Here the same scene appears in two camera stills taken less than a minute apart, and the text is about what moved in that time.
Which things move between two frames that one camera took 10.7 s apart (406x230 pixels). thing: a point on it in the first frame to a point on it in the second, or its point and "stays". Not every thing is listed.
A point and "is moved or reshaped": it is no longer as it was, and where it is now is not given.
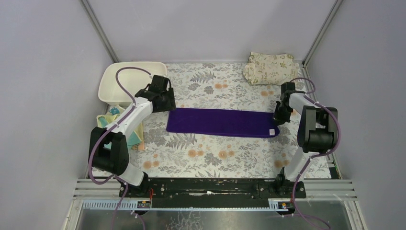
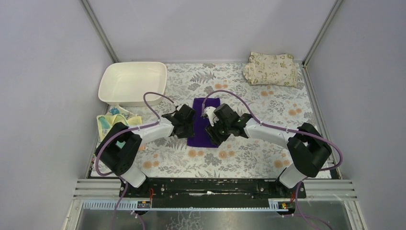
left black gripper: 165,99 to 186,126
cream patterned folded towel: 271,69 stays
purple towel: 236,122 is moved or reshaped
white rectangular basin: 132,81 stays
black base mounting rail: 213,192 stays
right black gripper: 280,113 to 212,132
